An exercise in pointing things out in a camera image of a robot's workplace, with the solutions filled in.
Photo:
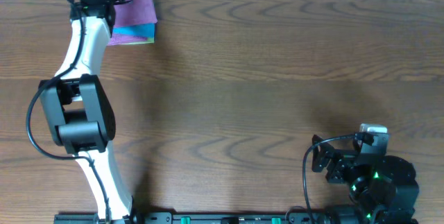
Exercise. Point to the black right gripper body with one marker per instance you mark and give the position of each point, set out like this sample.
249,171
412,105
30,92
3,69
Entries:
338,167

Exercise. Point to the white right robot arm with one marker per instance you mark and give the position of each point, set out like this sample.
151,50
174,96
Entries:
382,188

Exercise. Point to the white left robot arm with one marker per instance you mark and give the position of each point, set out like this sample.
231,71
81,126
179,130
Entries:
80,116

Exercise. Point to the top purple folded cloth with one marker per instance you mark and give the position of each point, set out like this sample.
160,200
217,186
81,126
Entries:
135,13

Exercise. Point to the purple folded cloth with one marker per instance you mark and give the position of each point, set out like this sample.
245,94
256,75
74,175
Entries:
120,39
135,13

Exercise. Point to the lower purple folded cloth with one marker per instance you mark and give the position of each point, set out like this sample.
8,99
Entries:
120,39

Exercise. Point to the blue folded cloth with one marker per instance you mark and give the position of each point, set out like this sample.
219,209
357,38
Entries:
140,30

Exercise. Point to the light green bottom cloth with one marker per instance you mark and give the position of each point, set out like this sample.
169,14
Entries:
138,42

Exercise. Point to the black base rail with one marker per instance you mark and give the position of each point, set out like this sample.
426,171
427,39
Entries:
169,218

